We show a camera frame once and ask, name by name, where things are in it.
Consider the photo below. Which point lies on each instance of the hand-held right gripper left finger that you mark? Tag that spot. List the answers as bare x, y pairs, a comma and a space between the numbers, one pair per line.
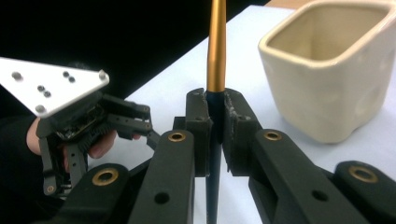
197, 124

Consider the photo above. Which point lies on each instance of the cream ceramic square cup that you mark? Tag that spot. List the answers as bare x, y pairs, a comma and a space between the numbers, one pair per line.
330, 77

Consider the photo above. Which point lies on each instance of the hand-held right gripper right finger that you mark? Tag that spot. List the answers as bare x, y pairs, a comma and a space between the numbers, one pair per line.
241, 137

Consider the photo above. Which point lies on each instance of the dark green and gold pen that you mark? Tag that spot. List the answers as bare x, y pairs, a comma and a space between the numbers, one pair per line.
216, 46

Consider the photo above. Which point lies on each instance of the black curtain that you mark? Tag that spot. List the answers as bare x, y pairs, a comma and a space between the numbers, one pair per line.
124, 37

